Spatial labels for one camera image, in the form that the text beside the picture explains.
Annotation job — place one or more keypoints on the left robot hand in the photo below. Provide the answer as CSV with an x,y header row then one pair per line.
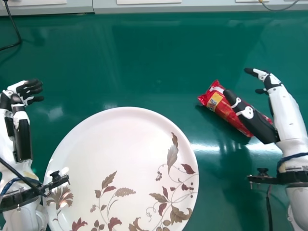
x,y
20,139

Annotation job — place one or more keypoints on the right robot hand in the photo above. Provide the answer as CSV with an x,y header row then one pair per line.
x,y
286,115

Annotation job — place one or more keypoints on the red biscuit packet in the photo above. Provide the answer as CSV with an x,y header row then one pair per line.
x,y
221,107

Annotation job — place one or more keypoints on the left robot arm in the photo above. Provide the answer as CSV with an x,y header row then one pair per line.
x,y
21,220

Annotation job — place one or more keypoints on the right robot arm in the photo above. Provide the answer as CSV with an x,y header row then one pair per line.
x,y
298,207

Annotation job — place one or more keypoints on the plate with brown leaf pattern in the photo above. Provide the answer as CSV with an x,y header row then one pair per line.
x,y
120,156

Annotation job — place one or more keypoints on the white socket plate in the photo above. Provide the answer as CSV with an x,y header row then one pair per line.
x,y
250,1

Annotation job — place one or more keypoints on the white socket strip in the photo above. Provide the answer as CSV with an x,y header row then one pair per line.
x,y
33,1
149,1

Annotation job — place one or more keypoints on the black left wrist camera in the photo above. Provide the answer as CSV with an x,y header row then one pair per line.
x,y
56,180

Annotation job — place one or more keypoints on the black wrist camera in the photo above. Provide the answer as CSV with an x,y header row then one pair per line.
x,y
56,180
262,178

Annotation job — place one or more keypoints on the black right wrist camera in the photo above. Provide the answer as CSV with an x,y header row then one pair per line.
x,y
262,178

